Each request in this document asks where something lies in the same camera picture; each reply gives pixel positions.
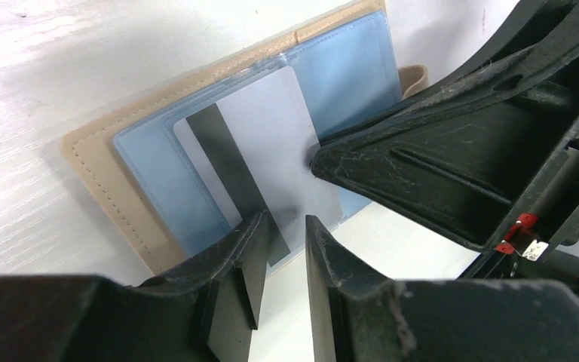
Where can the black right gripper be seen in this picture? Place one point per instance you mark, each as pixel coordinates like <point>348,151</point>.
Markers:
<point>467,159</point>

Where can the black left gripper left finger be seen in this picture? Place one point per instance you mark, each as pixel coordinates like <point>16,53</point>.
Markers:
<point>204,309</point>

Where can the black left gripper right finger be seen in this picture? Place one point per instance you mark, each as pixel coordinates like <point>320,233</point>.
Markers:
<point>359,314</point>

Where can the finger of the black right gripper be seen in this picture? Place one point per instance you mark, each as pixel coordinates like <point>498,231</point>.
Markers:
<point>528,23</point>

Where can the beige card holder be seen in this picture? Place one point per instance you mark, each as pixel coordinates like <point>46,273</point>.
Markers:
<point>134,166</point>

